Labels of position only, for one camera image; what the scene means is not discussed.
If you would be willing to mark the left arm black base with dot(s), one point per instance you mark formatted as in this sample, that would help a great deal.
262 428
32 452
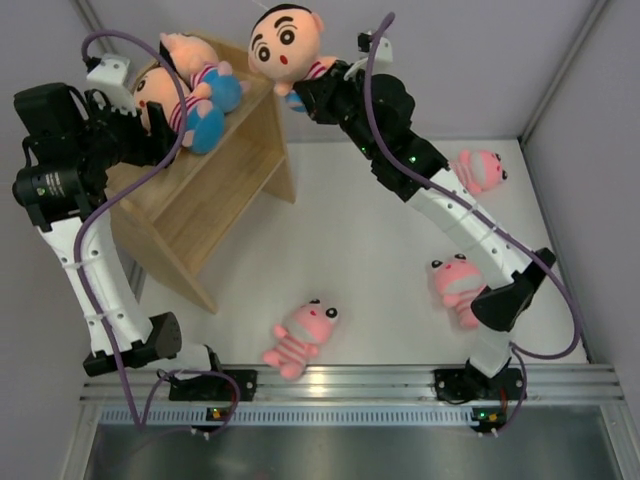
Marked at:
202 388

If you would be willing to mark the white slotted cable duct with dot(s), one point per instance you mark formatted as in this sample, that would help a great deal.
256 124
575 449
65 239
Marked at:
260 415

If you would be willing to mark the pink striped plush far right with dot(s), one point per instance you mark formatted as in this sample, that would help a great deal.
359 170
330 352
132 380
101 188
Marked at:
479 171

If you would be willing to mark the wooden two-tier shelf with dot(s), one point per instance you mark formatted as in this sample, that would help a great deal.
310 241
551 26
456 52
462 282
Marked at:
173 223

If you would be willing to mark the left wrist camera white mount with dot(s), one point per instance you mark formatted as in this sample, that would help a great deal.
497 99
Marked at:
107 83

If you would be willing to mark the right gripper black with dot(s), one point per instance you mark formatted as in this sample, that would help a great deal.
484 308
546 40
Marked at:
320 92

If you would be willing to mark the pink striped plush right middle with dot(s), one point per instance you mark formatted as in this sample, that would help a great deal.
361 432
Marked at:
458 282

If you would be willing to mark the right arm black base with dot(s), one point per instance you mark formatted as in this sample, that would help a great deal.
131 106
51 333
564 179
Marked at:
466 384

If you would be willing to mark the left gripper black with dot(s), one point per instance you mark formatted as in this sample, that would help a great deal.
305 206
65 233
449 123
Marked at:
145 149

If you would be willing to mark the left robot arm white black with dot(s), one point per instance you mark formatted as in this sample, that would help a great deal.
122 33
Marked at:
73 139

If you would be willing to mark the aluminium mounting rail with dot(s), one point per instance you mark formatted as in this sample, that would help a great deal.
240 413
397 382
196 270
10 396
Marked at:
545 383

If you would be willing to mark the pink striped plush front centre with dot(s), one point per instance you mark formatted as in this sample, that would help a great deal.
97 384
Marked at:
299 337

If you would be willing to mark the pink striped plush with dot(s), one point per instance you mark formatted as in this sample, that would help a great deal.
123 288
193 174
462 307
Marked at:
458 282
299 337
479 171

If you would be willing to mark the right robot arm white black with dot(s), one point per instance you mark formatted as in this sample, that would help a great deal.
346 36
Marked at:
375 112

